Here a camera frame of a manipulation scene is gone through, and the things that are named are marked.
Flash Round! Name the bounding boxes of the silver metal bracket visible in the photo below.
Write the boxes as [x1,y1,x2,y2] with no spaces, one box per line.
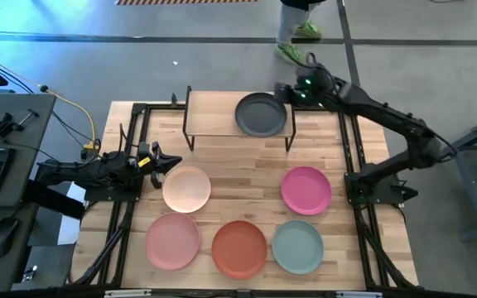
[335,291,384,298]
[104,289,153,298]

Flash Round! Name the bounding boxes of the black aluminium frame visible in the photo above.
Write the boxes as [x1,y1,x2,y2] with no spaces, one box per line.
[70,101,420,291]

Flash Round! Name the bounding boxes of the person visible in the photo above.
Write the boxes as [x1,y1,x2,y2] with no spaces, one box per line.
[275,0,326,46]

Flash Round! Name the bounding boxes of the teal plate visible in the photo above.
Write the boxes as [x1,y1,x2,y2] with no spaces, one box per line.
[271,219,325,276]

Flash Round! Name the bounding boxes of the orange plate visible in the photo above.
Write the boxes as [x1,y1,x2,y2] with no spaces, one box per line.
[211,219,268,281]

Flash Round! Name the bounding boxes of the grey desk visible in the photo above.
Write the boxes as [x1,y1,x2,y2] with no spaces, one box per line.
[0,93,58,293]

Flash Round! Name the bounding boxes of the black computer mouse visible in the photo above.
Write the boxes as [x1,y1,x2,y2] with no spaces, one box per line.
[0,216,22,259]

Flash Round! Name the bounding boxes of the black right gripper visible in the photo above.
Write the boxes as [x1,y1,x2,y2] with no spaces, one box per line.
[273,61,335,109]

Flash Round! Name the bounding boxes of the magenta plate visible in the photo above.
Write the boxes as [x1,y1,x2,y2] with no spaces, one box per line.
[280,166,333,216]

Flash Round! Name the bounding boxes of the wooden shelf with black legs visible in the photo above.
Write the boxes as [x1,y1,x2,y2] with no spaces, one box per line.
[182,85,297,152]

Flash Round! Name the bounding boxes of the green shoe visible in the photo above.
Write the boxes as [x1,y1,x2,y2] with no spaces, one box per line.
[273,41,305,65]
[294,19,324,41]

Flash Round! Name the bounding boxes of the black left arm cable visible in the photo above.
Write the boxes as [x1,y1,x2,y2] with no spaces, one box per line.
[118,123,141,151]

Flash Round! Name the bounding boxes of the right gripper cable loop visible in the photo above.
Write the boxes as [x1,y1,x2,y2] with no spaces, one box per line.
[303,50,319,68]

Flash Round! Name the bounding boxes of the white paper sheet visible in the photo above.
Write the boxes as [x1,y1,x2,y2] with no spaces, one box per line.
[56,181,88,247]

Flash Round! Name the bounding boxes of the small metal clip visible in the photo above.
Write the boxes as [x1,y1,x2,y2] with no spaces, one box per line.
[22,264,39,283]

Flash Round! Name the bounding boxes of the light pink plate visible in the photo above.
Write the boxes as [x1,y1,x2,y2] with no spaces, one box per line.
[145,212,202,271]

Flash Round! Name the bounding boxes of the yellow cable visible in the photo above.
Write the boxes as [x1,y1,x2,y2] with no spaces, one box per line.
[0,46,101,152]

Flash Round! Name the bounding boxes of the dark grey plate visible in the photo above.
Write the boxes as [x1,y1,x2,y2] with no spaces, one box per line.
[234,92,288,138]

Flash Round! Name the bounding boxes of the cream plate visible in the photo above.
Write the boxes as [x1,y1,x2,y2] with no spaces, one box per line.
[161,166,212,214]

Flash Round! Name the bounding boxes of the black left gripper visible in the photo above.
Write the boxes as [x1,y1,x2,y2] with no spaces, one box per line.
[136,141,183,190]

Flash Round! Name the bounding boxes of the black clamp tool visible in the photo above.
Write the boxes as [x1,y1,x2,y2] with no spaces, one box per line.
[0,108,41,142]

